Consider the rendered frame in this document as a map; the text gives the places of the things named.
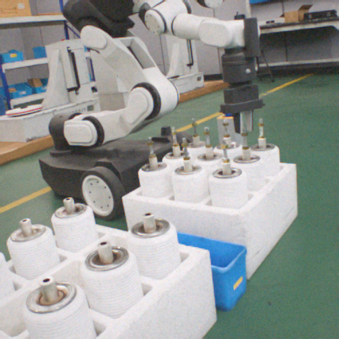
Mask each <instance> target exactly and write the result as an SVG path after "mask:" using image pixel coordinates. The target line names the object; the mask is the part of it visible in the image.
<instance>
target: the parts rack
mask: <svg viewBox="0 0 339 339"><path fill-rule="evenodd" d="M59 3H60V8H61V13H62V12H63V7H64V5H63V0H59ZM67 23H68V22H67V20H66V19H65V18H64V16H63V15H41V16H26V17H2V18H0V30H4V29H13V28H30V27H40V26H59V25H63V27H64V30H65V37H66V40H70V39H69V32H68V28H69V29H70V30H71V31H72V32H73V33H74V34H75V35H76V36H77V37H78V38H80V39H81V37H80V36H79V35H78V34H77V33H76V32H74V31H73V30H72V29H71V28H70V27H69V26H68V25H67ZM67 27H68V28H67ZM87 49H88V48H86V50H87ZM85 57H86V59H87V57H89V59H90V63H91V70H92V75H93V79H91V80H93V82H90V84H91V87H94V86H95V90H96V92H98V90H97V86H96V79H95V75H94V70H93V63H92V59H91V52H90V49H88V52H85ZM44 64H48V58H43V59H34V60H28V61H20V62H15V63H7V64H3V61H2V58H1V52H0V74H1V79H2V82H3V88H4V91H5V97H6V98H3V99H6V100H4V103H5V105H6V104H7V105H8V108H9V110H13V106H14V105H17V104H22V103H25V102H31V101H34V100H39V99H42V98H44V97H45V95H46V92H44V93H39V94H34V95H32V96H26V97H23V98H18V99H14V100H11V97H10V94H9V88H8V85H7V80H6V76H5V71H7V70H12V69H19V68H24V67H31V66H36V65H44Z"/></svg>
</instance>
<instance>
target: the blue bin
mask: <svg viewBox="0 0 339 339"><path fill-rule="evenodd" d="M176 233H177V238H178V243H179V244H182V245H185V246H191V247H195V248H200V249H204V250H208V251H209V255H210V261H211V273H212V280H213V290H214V297H215V309H218V310H221V311H225V312H228V311H231V310H232V309H233V308H234V306H235V305H236V304H237V302H238V301H239V300H240V299H241V298H242V296H243V295H244V294H245V292H246V254H247V247H245V246H244V245H241V244H237V243H231V242H228V241H221V240H218V239H211V238H207V237H202V236H198V235H192V234H188V233H182V232H179V231H177V232H176Z"/></svg>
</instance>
